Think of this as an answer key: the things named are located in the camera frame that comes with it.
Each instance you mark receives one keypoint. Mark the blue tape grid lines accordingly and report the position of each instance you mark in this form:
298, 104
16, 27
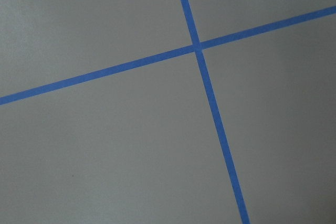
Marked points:
197, 47

